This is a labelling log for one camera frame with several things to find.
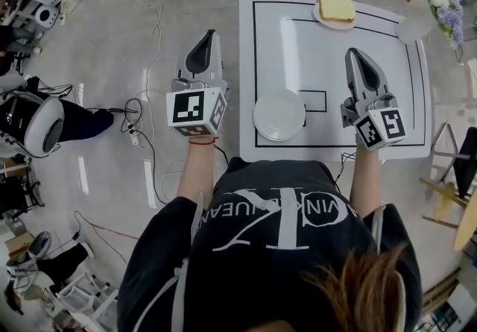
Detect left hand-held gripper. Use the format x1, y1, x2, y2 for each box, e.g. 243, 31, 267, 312
165, 28, 230, 138

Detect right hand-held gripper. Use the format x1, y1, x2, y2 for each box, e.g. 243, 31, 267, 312
339, 46, 407, 153

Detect pale pink plate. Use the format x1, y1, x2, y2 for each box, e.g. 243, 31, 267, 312
312, 0, 358, 31

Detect person's right forearm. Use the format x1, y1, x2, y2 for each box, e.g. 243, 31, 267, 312
348, 143, 387, 219

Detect person's left forearm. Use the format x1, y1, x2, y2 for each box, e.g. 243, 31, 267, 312
175, 136, 217, 204

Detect white table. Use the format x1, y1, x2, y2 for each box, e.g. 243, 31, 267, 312
238, 0, 433, 163

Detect white vase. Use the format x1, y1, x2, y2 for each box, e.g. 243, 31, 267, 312
394, 13, 437, 44

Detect purple and white flowers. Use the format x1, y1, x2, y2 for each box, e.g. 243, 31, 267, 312
423, 0, 466, 51

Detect wooden stool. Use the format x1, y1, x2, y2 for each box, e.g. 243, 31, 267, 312
419, 176, 477, 254

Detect white device with round opening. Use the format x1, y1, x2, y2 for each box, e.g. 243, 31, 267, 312
34, 4, 60, 30

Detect white head-worn helmet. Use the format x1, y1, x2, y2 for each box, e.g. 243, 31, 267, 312
25, 231, 52, 259
0, 93, 65, 159

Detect person's black printed shirt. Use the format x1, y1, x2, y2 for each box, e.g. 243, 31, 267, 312
117, 157, 424, 332

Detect black swivel chair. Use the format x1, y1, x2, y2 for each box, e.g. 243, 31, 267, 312
0, 169, 45, 219

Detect white metal rack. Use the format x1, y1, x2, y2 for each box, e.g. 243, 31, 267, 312
55, 272, 121, 326

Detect flat brown cardboard box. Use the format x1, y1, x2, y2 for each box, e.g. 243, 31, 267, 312
3, 232, 34, 257

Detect white floor cable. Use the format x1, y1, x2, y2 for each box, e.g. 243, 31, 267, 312
119, 0, 165, 208

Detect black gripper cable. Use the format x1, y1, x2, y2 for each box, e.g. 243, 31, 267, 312
334, 151, 358, 183
213, 142, 231, 168

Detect black chair with metal frame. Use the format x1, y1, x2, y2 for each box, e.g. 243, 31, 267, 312
430, 121, 477, 200

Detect red floor cable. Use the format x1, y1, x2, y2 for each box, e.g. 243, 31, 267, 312
90, 223, 141, 241

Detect grey harness strap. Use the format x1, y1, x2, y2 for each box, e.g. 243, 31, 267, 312
132, 256, 191, 332

